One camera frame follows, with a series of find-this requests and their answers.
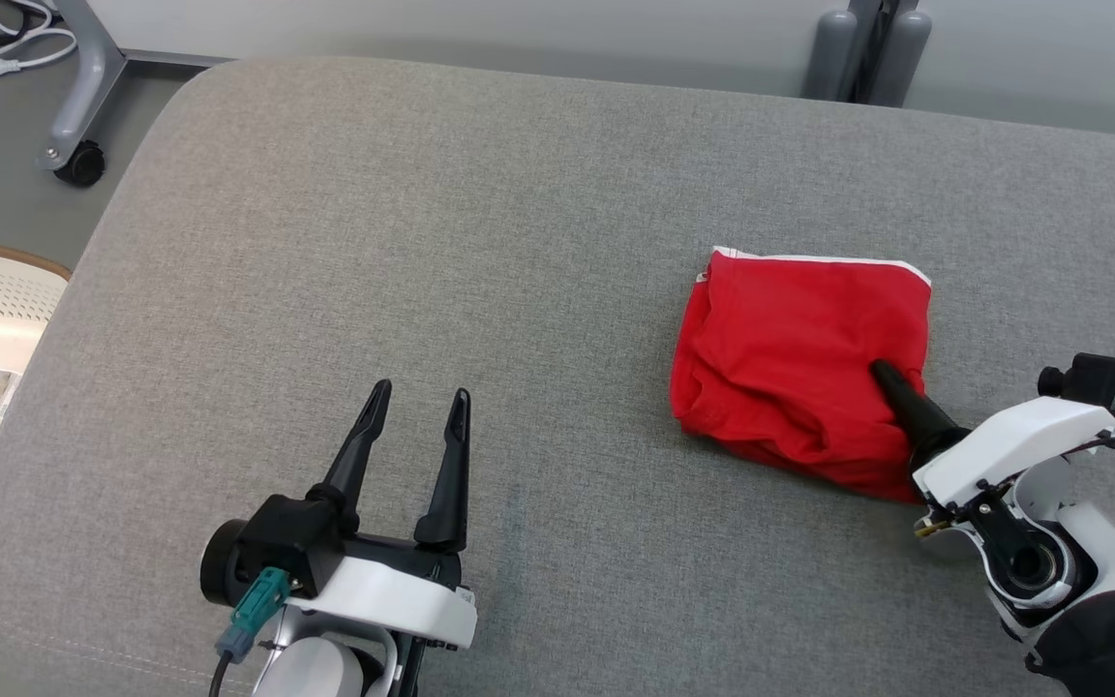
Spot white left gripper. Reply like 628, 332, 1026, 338
286, 379, 479, 697

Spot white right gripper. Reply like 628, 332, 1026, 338
869, 359, 1115, 536

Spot red shorts with white stripes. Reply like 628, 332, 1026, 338
669, 247, 934, 504

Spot left cable with teal connector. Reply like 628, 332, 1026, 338
209, 568, 292, 697

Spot white power cord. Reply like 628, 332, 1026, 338
0, 0, 79, 78

